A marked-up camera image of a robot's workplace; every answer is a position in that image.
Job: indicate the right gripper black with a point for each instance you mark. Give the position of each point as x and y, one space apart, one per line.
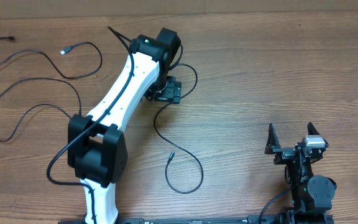
283 154

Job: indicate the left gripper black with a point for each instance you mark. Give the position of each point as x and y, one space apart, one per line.
173 91

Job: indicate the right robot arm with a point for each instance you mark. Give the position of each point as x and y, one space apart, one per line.
311 195

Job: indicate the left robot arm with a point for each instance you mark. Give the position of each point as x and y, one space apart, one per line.
96 144

